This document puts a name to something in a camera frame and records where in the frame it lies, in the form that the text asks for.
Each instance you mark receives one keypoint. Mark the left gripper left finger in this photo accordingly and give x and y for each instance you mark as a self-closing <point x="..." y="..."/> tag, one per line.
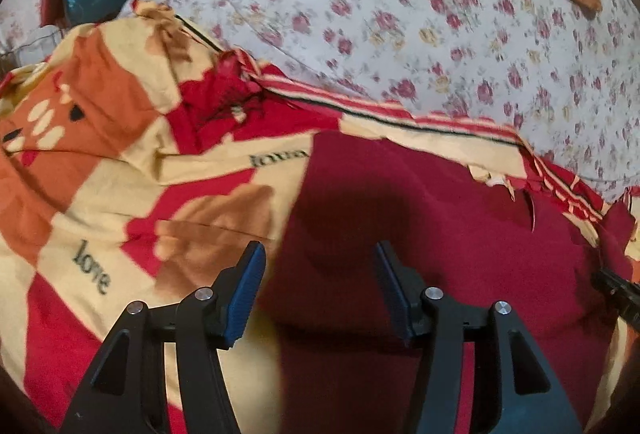
<point x="124" y="390"/>

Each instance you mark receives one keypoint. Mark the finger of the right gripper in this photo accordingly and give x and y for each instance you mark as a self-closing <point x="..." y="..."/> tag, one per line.
<point x="620" y="293"/>

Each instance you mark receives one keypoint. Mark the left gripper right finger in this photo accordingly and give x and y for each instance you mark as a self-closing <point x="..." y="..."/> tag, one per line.
<point x="480" y="370"/>

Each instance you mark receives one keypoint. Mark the maroon fleece garment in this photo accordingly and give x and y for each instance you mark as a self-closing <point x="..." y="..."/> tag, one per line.
<point x="344" y="369"/>

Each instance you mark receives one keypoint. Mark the red orange patterned blanket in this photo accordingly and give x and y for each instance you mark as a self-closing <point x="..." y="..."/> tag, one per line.
<point x="140" y="158"/>

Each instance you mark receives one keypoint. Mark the floral white quilt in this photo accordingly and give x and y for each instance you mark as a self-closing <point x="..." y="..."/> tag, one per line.
<point x="566" y="80"/>

